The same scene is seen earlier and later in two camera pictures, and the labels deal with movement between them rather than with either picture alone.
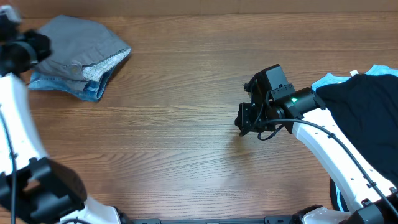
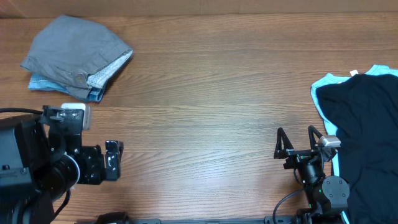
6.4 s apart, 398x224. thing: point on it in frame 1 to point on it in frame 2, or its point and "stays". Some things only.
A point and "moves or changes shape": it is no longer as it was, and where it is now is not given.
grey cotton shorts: x=81 y=48 moves or changes shape
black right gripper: x=245 y=122 to x=297 y=155
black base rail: x=269 y=219 stays
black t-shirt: x=365 y=108 stays
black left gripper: x=41 y=49 to x=96 y=171
